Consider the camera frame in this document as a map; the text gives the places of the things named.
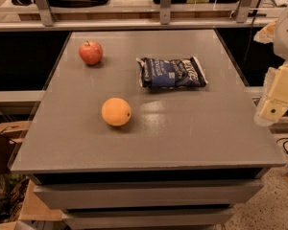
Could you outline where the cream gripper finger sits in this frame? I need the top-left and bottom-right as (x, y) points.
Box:
(254, 60), (288, 127)
(253, 21), (276, 44)

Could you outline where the orange fruit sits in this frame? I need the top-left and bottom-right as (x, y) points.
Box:
(102, 98), (132, 127)

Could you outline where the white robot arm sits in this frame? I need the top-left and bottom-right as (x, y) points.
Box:
(254, 6), (288, 127)

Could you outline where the dark blue snack bag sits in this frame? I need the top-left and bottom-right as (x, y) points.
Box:
(136, 57), (207, 88)

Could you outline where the grey drawer cabinet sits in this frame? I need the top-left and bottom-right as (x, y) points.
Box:
(12, 30), (286, 229)

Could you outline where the red apple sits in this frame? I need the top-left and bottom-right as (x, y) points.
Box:
(79, 41), (103, 65)

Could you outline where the brown cardboard box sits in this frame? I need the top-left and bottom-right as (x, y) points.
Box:
(0, 121), (31, 174)

